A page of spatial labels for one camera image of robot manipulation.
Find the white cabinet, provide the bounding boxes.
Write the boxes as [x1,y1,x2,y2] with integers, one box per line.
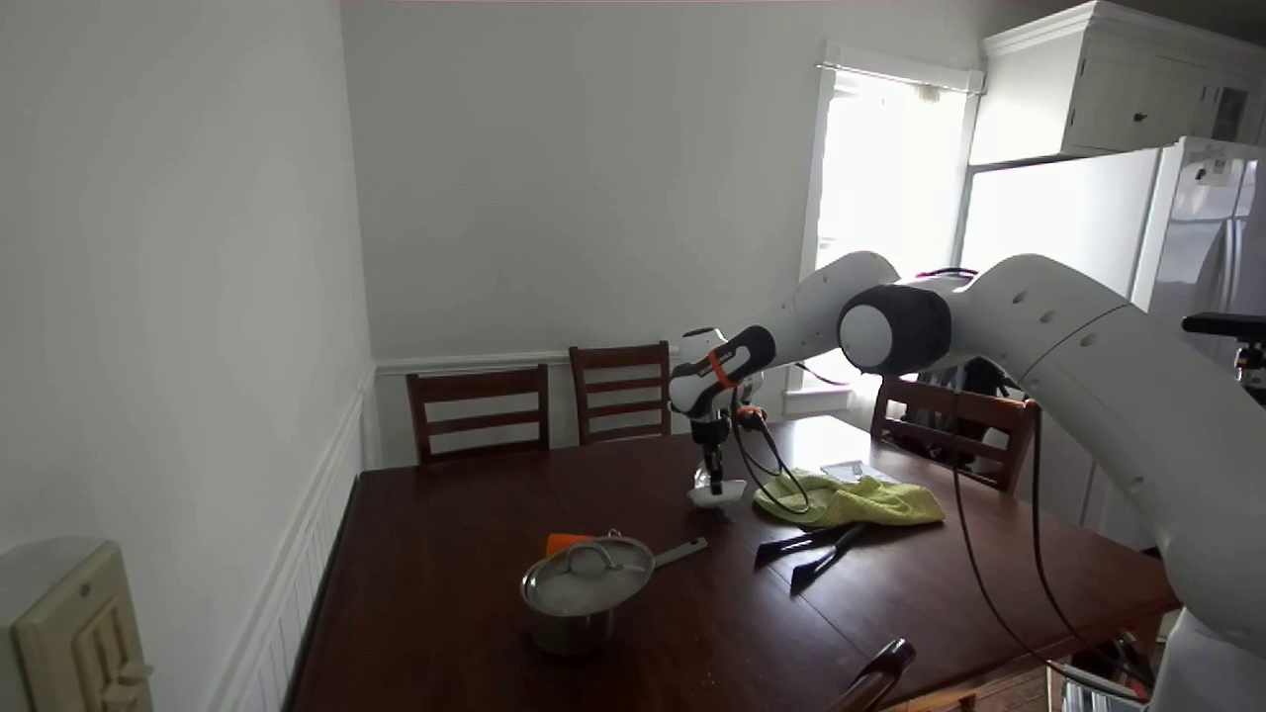
[965,0,1266,170]

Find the steel pot with handle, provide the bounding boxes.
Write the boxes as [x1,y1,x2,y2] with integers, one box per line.
[523,534,712,659]

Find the yellow-green cloth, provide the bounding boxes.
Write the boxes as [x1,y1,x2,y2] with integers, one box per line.
[748,467,948,534]

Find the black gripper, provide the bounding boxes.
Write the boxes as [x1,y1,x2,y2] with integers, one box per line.
[688,417,741,498]

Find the white refrigerator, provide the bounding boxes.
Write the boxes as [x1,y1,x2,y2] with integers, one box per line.
[959,129,1266,530]

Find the cream wall switch plate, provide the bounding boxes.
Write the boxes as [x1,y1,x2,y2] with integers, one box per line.
[4,534,158,712]

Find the long black robot cable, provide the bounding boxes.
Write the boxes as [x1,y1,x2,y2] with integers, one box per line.
[945,409,1064,659]

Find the bright window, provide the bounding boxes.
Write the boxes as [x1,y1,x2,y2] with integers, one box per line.
[796,49,988,399]

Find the black tongs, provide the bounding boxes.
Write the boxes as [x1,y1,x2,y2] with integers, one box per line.
[751,521,871,600]

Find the glass pot lid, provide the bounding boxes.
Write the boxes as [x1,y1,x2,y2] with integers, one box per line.
[515,530,662,622]

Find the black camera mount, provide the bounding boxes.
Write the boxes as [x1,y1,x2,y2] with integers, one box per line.
[1179,307,1266,377]

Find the black looped gripper cable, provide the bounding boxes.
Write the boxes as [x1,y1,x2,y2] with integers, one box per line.
[724,392,816,518]

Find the orange toy carrot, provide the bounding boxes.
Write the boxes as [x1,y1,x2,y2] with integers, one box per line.
[538,525,599,562]

